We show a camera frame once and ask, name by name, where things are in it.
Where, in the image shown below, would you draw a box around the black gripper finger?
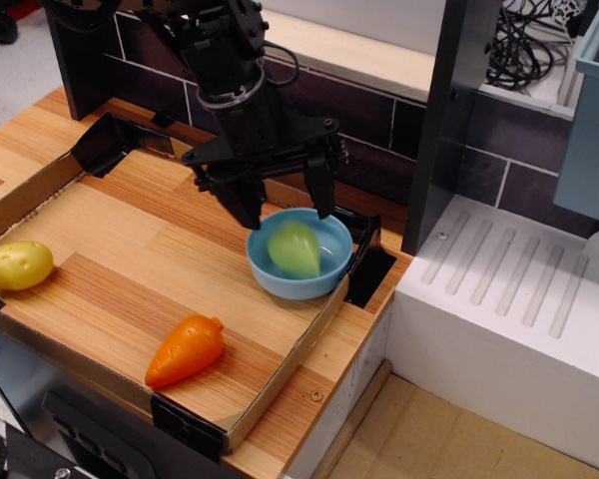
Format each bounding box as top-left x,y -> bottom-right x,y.
209,177 -> 267,230
303,156 -> 335,220

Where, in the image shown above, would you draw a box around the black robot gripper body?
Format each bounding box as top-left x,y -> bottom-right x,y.
183,84 -> 348,191

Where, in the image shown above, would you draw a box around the green plastic pear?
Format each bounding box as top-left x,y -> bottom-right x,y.
267,220 -> 320,279

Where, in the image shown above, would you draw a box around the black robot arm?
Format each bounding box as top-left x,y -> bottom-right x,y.
42,1 -> 347,230

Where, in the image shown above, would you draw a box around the light blue bowl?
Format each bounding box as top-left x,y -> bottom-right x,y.
246,208 -> 353,300

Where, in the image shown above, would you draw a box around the cardboard fence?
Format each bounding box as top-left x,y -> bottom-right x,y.
0,109 -> 407,472

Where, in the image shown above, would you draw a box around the orange plastic carrot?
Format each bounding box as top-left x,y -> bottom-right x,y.
145,314 -> 225,389

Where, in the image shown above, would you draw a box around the white drying rack counter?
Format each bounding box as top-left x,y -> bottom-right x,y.
388,193 -> 599,386

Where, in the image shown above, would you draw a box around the yellow plastic potato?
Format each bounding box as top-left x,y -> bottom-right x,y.
0,240 -> 54,290

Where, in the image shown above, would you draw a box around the teal plastic bin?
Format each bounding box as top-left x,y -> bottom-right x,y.
554,10 -> 599,221

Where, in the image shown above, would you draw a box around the black wheel caster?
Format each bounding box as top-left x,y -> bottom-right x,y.
0,11 -> 18,45

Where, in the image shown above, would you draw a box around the dark grey left post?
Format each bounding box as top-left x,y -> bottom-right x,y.
47,13 -> 111,121

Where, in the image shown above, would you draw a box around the dark grey vertical post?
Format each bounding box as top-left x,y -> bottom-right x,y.
402,0 -> 501,255

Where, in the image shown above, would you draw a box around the tangled black cables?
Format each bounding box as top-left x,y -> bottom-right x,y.
484,0 -> 588,92

